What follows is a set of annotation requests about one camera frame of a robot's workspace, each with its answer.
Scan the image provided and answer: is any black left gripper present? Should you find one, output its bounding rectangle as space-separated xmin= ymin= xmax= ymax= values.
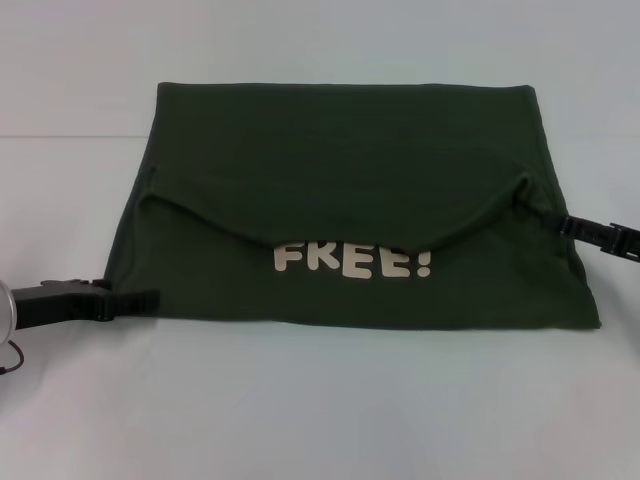
xmin=13 ymin=278 xmax=161 ymax=331

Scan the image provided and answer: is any dark green t-shirt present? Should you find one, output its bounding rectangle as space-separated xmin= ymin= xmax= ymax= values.
xmin=102 ymin=81 xmax=604 ymax=332

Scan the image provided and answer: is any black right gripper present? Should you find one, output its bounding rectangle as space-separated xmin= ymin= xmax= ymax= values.
xmin=559 ymin=214 xmax=640 ymax=265

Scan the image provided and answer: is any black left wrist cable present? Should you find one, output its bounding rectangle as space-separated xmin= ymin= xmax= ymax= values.
xmin=0 ymin=341 xmax=25 ymax=375

